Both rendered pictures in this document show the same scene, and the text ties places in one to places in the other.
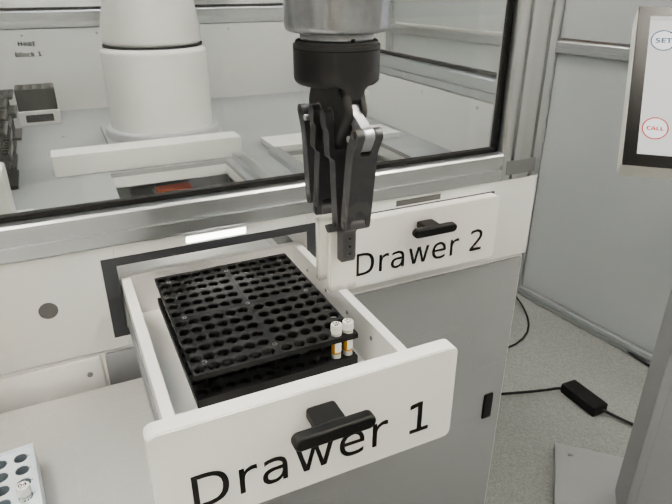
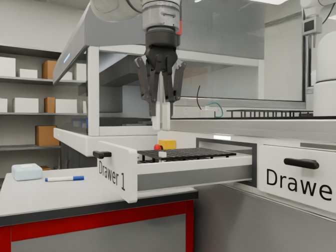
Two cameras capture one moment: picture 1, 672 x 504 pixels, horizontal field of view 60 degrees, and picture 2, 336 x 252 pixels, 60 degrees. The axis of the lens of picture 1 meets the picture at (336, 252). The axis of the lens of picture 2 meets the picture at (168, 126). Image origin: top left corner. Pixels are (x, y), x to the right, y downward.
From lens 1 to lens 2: 92 cm
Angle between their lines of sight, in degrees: 89
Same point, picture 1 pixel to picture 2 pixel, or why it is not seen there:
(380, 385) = (117, 154)
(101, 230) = (198, 126)
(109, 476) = not seen: hidden behind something
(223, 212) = (225, 128)
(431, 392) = (125, 170)
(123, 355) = not seen: hidden behind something
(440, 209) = (324, 155)
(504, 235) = not seen: outside the picture
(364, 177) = (140, 76)
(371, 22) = (145, 23)
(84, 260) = (193, 136)
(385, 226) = (283, 155)
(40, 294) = (185, 144)
